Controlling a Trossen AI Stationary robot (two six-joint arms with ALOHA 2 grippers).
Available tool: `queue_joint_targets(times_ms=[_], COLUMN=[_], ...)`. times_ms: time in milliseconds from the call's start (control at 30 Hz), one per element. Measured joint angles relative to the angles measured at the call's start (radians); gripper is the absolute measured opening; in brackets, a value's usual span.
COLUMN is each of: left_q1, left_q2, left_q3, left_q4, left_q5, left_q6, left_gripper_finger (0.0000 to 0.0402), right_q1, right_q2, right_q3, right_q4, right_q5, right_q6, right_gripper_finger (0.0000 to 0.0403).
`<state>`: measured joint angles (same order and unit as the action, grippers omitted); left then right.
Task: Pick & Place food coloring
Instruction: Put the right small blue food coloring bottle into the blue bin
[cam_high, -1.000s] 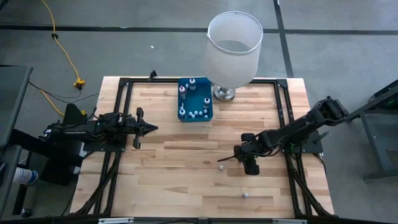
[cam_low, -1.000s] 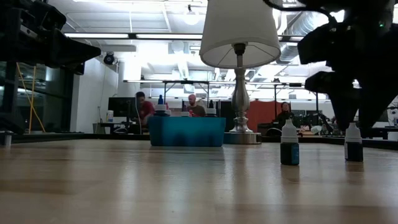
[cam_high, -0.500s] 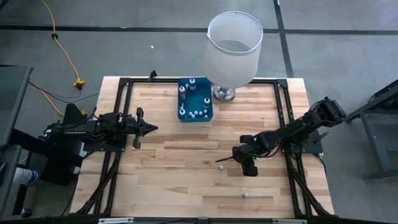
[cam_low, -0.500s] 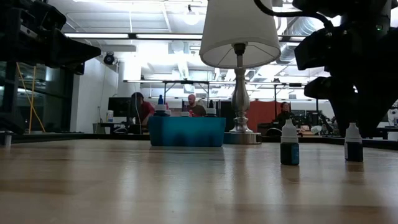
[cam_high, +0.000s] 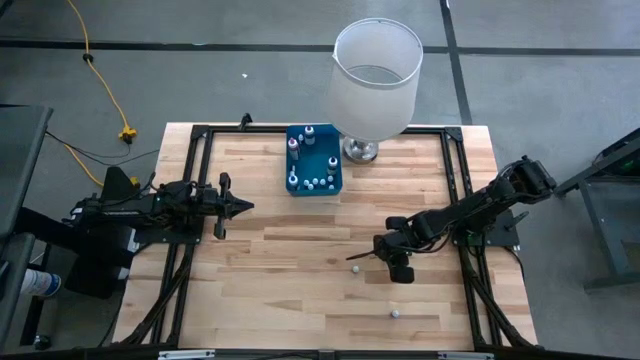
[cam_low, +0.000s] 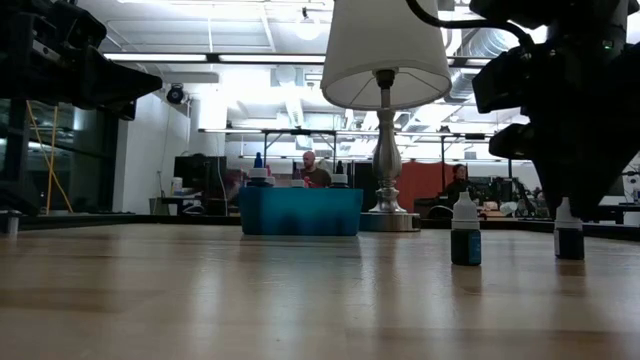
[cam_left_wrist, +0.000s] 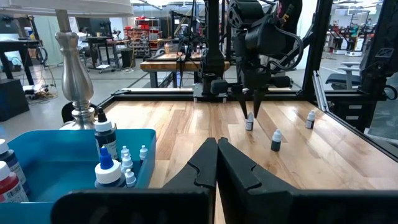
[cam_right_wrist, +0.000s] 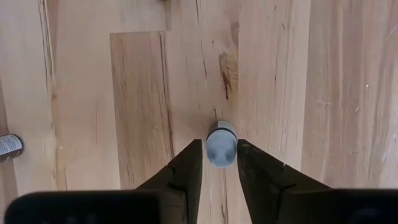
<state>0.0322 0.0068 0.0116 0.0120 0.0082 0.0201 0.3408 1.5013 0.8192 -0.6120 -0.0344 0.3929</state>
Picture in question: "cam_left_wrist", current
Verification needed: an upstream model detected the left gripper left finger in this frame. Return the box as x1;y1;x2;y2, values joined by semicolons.
161;138;218;191

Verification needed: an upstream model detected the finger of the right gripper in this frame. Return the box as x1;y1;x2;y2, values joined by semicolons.
253;88;269;118
233;90;249;119

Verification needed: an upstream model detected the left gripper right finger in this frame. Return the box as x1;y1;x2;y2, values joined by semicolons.
217;138;295;195

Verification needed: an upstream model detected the small orange food coloring bottle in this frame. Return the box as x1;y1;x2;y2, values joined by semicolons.
124;168;137;188

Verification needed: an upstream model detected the large blue food coloring bottle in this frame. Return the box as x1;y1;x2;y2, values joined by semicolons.
94;146;127;189

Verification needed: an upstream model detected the large black food coloring bottle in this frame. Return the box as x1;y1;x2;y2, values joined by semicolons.
94;107;119;161

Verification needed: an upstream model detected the large purple food coloring bottle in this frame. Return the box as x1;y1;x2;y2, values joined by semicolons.
0;138;32;195

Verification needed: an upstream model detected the wooden workbench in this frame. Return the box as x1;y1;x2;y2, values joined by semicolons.
139;51;231;88

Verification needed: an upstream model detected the white and black office chair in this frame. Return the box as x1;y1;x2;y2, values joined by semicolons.
325;60;363;91

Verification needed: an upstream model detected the shelf with red bins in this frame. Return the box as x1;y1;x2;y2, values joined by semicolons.
124;17;162;50

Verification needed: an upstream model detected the blue plastic bin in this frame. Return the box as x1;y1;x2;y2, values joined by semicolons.
0;128;157;224

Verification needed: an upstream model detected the black dome object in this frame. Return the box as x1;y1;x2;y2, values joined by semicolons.
60;101;75;124

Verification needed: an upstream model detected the white shade silver table lamp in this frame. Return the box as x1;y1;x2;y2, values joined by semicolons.
0;0;134;131

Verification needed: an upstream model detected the black floor box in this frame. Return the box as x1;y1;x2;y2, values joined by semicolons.
0;77;30;122

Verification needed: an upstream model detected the black background desk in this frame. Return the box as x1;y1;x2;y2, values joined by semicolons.
0;39;41;85

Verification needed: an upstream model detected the silver frame bracket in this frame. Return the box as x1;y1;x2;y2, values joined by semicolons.
312;70;331;113

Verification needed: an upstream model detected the black aluminium rig frame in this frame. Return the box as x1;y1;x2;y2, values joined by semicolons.
96;0;398;162

